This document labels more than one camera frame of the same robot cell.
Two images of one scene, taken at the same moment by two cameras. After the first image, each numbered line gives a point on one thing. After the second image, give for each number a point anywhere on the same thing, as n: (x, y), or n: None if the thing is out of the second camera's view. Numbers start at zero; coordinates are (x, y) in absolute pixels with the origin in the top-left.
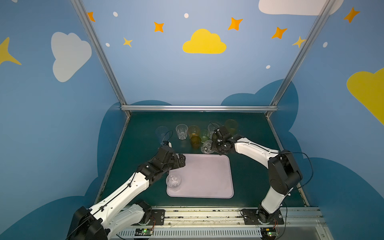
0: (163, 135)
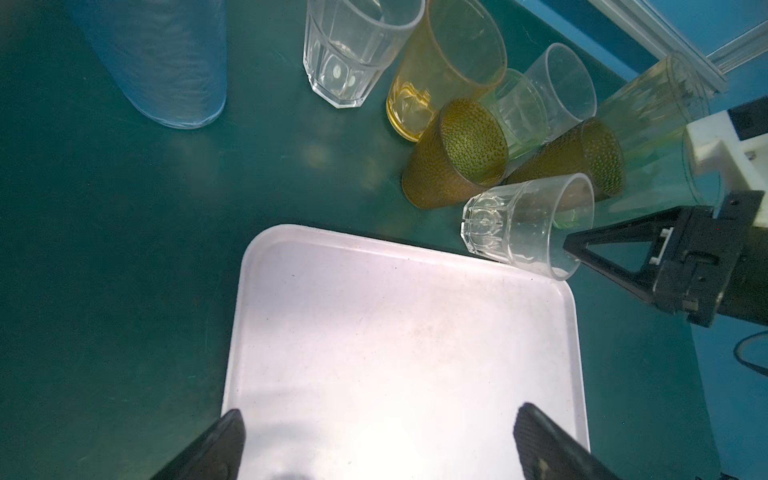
0: (167, 56)
